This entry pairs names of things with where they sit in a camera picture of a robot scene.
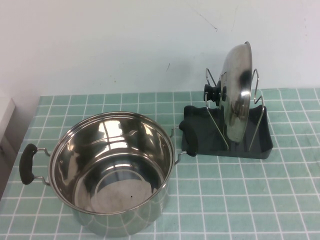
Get stainless pot lid black knob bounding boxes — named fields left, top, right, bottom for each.
left=203, top=41, right=252, bottom=142

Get green checkered tablecloth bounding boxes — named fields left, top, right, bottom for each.
left=0, top=87, right=320, bottom=240

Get white grey cabinet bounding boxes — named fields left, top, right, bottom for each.
left=0, top=97, right=20, bottom=163

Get stainless steel pot black handles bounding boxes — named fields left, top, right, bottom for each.
left=19, top=111, right=200, bottom=238

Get wire lid rack dark tray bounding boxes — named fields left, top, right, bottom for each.
left=183, top=67, right=275, bottom=161

